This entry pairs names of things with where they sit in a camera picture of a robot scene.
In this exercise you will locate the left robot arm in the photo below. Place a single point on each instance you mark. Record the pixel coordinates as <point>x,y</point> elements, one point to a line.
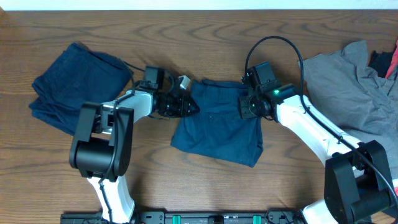
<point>102,142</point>

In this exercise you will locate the dark blue shorts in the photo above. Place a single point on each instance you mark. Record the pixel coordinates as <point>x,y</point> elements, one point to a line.
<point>218,131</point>

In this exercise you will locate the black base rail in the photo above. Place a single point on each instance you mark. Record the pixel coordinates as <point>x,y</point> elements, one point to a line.
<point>161,217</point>

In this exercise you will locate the grey garment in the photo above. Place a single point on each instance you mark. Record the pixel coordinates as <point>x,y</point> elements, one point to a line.
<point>349,93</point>

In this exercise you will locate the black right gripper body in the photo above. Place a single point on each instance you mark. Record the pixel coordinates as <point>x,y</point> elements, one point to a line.
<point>250,107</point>

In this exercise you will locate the folded dark blue garment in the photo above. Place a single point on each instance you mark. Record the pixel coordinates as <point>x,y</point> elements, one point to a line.
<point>78,75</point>

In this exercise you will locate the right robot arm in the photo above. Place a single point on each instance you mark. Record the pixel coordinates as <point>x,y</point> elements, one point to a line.
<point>358,180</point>

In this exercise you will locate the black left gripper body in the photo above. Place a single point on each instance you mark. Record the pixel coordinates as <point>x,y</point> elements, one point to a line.
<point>170,107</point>

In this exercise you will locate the red garment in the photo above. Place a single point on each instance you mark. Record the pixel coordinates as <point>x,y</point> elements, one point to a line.
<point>394,62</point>

